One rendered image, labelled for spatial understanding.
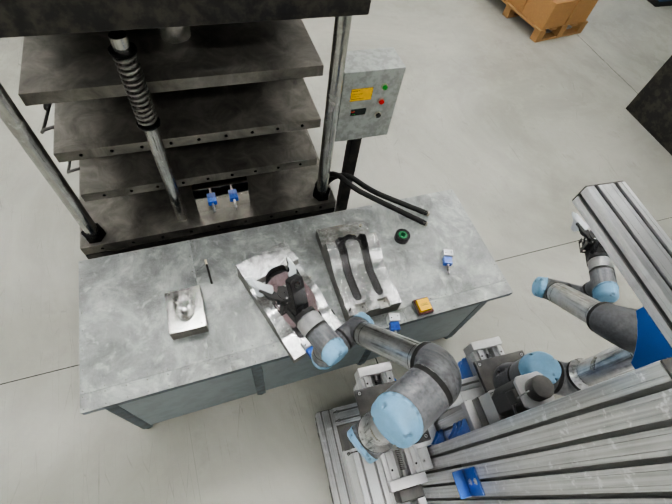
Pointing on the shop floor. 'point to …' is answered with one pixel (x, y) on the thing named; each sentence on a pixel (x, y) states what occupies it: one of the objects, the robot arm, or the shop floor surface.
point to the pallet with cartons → (551, 16)
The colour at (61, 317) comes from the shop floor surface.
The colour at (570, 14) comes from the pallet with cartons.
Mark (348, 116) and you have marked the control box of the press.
